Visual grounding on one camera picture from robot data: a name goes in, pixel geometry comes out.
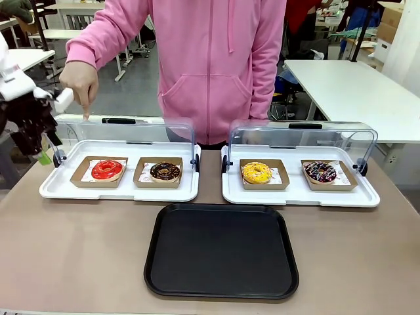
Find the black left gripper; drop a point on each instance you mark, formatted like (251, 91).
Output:
(28, 119)

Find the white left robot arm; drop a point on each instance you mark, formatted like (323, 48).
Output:
(13, 80)

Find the cardboard donut tray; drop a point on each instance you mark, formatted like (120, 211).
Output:
(139, 184)
(348, 183)
(282, 183)
(78, 182)

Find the red glazed donut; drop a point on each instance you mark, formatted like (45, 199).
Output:
(98, 172)

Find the chocolate sprinkled donut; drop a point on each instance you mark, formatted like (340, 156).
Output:
(157, 174)

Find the yellow glazed donut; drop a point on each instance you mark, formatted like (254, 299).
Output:
(249, 175)

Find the black plastic serving tray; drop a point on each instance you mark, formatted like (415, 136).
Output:
(223, 252)

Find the purple drizzled chocolate donut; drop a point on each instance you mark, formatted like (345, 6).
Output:
(311, 175)

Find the person's right hand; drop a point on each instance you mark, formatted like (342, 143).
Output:
(78, 82)

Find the white display case base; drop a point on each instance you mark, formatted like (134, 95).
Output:
(111, 193)
(295, 198)

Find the small white background table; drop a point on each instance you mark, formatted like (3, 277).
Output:
(23, 59)

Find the clear display case lid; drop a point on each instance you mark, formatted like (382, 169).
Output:
(154, 131)
(334, 138)

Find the white desk with legs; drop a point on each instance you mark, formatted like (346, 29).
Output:
(65, 34)

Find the person's right arm pink sleeve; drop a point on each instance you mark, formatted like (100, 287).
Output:
(108, 29)

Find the person's arm pink sleeve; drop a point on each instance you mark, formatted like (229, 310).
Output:
(108, 29)
(267, 59)

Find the dark green jacket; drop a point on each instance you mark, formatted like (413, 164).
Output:
(14, 8)

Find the person's pink hoodie torso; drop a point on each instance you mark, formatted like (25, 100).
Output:
(210, 65)

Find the person's left arm pink sleeve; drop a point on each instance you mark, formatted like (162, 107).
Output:
(267, 59)

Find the background person in red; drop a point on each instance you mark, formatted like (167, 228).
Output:
(302, 14)

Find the large white background table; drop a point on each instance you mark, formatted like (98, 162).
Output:
(354, 92)

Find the background person in blue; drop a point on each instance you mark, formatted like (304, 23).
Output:
(361, 13)

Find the white storage box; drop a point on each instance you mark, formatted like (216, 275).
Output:
(382, 50)

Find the brown cardboard box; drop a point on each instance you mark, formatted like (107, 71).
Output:
(392, 23)

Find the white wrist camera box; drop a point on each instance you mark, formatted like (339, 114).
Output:
(64, 99)

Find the black camera stand pole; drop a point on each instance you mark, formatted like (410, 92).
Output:
(361, 33)

